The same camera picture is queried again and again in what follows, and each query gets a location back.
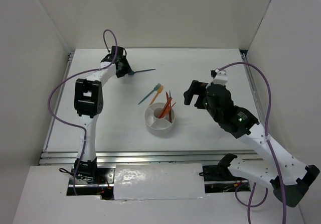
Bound dark blue plastic spoon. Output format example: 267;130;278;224
128;68;155;76

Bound dark blue plastic knife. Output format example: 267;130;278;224
168;90;174;122

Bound orange-yellow plastic fork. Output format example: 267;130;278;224
149;85;164;105

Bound teal plastic fork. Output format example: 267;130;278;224
138;83;161;105

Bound orange plastic knife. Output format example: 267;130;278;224
165;92;172;123

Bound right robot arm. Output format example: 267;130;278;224
184;80;320;207

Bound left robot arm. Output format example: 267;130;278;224
74;46;132;183

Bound white divided round container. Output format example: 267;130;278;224
144;102;175;136

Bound white foam board cover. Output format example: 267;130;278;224
113;163;206;200

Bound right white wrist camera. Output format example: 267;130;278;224
211;69;228;85

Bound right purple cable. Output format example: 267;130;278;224
217;62;288;224

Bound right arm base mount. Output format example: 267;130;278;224
199;154;250;193

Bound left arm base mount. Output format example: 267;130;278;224
59;167;116;200

